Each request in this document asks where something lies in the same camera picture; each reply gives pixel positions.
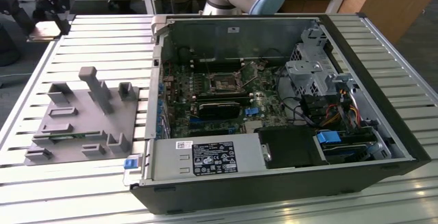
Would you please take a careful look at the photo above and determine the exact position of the blue disk carrier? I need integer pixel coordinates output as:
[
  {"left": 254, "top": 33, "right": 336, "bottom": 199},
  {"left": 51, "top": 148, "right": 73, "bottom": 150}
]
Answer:
[{"left": 317, "top": 131, "right": 374, "bottom": 164}]

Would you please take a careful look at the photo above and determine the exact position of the black RAM slot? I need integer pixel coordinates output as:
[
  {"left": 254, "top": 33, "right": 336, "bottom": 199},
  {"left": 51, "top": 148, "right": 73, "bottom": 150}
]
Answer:
[
  {"left": 195, "top": 93, "right": 250, "bottom": 99},
  {"left": 197, "top": 97, "right": 251, "bottom": 105}
]

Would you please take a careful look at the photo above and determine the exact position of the CPU socket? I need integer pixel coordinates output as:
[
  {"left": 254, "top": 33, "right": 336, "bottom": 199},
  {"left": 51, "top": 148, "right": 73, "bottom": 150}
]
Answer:
[{"left": 209, "top": 72, "right": 246, "bottom": 94}]

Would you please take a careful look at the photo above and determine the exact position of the metal socket cover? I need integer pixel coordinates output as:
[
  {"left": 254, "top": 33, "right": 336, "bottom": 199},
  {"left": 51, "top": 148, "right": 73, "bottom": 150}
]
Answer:
[{"left": 238, "top": 60, "right": 267, "bottom": 76}]

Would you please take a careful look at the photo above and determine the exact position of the yellow red black wire bundle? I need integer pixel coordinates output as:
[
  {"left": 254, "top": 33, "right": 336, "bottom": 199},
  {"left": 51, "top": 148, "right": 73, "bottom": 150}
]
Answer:
[{"left": 321, "top": 88, "right": 365, "bottom": 128}]

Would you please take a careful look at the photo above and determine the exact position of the silver metal disk bay cage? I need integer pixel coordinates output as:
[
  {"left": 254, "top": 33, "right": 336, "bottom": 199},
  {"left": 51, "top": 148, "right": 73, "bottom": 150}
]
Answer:
[{"left": 286, "top": 28, "right": 348, "bottom": 102}]

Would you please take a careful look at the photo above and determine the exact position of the black wire in case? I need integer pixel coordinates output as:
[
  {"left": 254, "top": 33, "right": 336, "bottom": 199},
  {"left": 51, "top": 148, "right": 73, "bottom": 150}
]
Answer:
[{"left": 278, "top": 96, "right": 314, "bottom": 126}]

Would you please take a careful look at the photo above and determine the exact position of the silver chipset heatsink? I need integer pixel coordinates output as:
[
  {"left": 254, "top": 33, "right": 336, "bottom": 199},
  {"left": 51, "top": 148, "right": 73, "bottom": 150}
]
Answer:
[{"left": 243, "top": 120, "right": 263, "bottom": 133}]

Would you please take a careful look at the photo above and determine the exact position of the gray power supply with label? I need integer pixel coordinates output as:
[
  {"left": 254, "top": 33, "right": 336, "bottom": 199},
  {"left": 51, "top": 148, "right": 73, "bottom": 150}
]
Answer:
[{"left": 150, "top": 133, "right": 271, "bottom": 181}]

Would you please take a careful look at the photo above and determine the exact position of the green motherboard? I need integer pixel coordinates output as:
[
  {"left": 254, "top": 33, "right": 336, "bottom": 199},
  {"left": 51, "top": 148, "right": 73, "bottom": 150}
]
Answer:
[{"left": 159, "top": 59, "right": 298, "bottom": 139}]

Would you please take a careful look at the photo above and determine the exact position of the metal socket locking lever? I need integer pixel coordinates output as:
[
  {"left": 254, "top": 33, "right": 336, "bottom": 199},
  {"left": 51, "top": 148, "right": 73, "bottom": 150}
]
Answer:
[{"left": 241, "top": 69, "right": 263, "bottom": 90}]

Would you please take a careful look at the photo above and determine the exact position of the black graphics card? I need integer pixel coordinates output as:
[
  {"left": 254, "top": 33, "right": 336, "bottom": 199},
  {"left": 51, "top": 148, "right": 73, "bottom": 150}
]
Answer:
[{"left": 197, "top": 101, "right": 242, "bottom": 121}]

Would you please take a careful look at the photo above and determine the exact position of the blue case latch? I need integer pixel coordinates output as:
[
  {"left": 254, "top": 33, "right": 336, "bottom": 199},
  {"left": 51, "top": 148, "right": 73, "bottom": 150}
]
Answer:
[{"left": 125, "top": 158, "right": 142, "bottom": 171}]

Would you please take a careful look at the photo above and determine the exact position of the brown wooden cabinet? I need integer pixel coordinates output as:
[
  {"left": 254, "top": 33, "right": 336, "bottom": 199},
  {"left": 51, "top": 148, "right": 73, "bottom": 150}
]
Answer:
[{"left": 360, "top": 0, "right": 438, "bottom": 46}]

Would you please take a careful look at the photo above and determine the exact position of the green RAM stick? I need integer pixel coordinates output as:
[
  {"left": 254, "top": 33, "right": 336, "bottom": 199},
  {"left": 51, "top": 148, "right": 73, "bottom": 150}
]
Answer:
[{"left": 48, "top": 131, "right": 102, "bottom": 139}]

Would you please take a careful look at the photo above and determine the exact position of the gray plastic parts rack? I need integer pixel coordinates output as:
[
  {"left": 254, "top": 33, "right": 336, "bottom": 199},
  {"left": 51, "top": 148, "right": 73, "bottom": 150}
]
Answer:
[{"left": 24, "top": 66, "right": 142, "bottom": 167}]

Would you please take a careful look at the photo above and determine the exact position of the black open PC case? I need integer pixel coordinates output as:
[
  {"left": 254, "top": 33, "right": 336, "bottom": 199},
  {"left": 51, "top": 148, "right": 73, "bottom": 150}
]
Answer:
[{"left": 122, "top": 12, "right": 432, "bottom": 216}]

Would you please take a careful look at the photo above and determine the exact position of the silver square CPU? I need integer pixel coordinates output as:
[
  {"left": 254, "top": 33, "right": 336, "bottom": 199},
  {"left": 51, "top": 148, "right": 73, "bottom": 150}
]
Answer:
[{"left": 26, "top": 21, "right": 67, "bottom": 43}]

